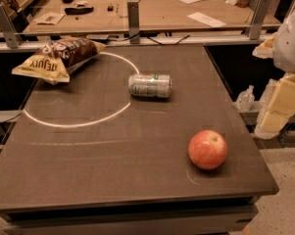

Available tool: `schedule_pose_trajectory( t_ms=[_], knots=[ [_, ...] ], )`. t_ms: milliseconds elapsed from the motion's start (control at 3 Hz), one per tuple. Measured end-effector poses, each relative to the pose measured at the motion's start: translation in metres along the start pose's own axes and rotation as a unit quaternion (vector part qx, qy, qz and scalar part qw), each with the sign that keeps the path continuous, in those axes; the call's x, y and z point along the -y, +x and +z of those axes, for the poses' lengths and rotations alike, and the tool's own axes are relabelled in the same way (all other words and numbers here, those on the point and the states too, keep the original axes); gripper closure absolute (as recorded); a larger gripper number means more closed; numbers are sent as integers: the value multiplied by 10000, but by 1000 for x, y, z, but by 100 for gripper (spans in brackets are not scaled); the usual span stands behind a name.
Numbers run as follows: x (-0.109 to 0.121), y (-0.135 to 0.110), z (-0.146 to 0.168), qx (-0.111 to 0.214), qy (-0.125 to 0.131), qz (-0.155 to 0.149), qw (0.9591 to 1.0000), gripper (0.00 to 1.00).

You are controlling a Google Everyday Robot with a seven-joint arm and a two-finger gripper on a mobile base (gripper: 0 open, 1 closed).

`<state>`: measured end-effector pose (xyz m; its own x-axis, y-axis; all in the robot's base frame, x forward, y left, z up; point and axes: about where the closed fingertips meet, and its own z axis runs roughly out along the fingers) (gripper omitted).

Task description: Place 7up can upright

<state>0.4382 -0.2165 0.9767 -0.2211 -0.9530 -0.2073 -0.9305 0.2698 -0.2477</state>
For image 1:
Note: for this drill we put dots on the middle metal bracket post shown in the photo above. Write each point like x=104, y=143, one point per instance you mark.
x=133, y=22

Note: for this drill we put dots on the brown yellow chip bag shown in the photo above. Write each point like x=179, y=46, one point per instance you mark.
x=58, y=59

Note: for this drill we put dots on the red apple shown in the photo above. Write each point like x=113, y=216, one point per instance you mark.
x=207, y=149

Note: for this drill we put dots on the small black block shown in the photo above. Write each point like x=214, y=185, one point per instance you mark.
x=110, y=8

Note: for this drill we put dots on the metal bracket post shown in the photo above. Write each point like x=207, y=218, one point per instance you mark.
x=133, y=22
x=255, y=27
x=12, y=40

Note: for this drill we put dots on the clear sanitizer bottle left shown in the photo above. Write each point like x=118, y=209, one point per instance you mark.
x=245, y=99

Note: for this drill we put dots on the small card on bench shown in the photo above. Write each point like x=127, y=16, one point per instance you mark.
x=49, y=18

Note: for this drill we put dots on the black remote on bench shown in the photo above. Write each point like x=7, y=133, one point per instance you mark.
x=78, y=10

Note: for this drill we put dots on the silver green 7up can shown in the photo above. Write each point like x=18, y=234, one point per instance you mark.
x=150, y=85

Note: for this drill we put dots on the left metal bracket post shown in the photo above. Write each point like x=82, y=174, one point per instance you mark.
x=12, y=40

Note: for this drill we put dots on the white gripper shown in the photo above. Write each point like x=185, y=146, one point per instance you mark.
x=290, y=46

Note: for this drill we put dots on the white paper sheet small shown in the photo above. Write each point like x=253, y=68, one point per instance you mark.
x=204, y=19

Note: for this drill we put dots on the right metal bracket post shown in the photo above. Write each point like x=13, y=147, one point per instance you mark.
x=255, y=27

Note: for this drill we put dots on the wooden workbench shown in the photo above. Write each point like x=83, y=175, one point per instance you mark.
x=155, y=15

